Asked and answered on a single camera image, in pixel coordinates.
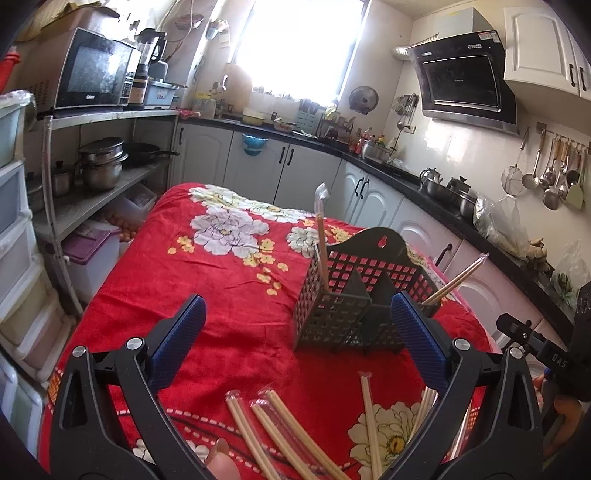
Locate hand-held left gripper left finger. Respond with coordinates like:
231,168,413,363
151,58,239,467
50,294,218,480

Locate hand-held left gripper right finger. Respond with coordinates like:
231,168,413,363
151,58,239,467
390,291,543,480

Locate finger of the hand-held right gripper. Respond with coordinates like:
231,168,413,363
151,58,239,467
496,313,573,367

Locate bamboo chopsticks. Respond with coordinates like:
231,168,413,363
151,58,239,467
250,399,317,480
314,182,331,296
410,388,437,437
225,391,282,480
263,389,352,480
359,371,384,480
422,253,489,305

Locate dark grey plastic utensil basket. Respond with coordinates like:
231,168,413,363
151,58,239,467
292,227,439,356

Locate row of hanging kitchen utensils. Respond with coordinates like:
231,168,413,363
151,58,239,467
502,122,591,212

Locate person's right hand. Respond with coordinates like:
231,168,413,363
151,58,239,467
531,376,583,457

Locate person's left hand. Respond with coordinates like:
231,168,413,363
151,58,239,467
206,438,241,480

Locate red floral blanket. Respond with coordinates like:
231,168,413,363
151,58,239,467
39,183,504,480

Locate clear plastic bag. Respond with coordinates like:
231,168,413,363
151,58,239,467
551,240,588,305
473,194,530,254

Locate ginger root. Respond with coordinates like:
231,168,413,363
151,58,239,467
526,237,553,273

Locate storage box with purple lid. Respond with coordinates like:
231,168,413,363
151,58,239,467
62,220,123,303

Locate black countertop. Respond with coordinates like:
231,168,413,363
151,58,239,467
178,117,578,324

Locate clear plastic container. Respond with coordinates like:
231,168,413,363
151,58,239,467
104,182,158,232

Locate metal shelf rack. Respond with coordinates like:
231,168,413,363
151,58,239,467
34,108,181,317

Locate plastic drawer tower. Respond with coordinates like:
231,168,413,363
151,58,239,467
0,92,77,384

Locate black frying pan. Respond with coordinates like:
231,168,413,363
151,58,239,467
122,142,179,168

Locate stacked steel pots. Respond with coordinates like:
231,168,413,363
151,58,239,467
76,137,129,192

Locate white lower cabinets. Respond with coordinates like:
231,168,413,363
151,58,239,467
173,122,573,352

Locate small steel pot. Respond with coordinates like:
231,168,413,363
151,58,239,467
51,161,77,197

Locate group of condiment bottles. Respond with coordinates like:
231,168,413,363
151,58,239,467
348,127,389,155

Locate blue hanging bowl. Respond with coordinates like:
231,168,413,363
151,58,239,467
242,134,269,158

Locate yellowish plastic jug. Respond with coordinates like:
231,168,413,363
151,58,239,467
191,92,218,119

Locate teal knife block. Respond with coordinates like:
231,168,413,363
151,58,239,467
298,99,326,133

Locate light blue appliance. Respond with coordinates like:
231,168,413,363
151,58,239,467
145,79,179,108

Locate black range hood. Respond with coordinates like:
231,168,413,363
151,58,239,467
409,7,520,137

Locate wooden cutting board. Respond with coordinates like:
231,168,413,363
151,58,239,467
224,62,253,112

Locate white upper cabinet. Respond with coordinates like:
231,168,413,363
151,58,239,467
503,7,591,99

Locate black microwave oven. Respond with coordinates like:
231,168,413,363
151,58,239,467
48,28,141,112

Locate black blender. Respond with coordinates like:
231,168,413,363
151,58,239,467
134,28,168,88

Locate window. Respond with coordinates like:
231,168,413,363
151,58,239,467
231,0,370,100

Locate red plastic container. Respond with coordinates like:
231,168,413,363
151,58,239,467
0,53,22,93

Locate cardboard box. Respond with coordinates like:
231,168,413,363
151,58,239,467
14,0,116,43

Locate small wall fan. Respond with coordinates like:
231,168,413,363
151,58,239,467
348,86,379,115

